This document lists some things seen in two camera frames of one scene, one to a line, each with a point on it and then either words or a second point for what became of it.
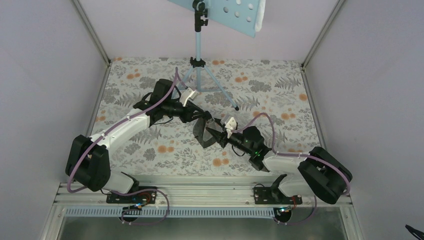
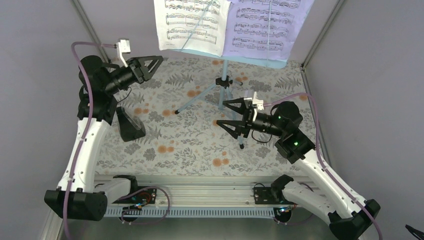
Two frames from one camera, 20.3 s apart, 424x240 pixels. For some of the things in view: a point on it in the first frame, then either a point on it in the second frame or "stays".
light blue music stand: (238, 14) → (224, 82)
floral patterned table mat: (272, 95) stays
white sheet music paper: (260, 11) → (199, 25)
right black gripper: (218, 136) → (245, 122)
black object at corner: (420, 234) stays
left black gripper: (189, 111) → (140, 71)
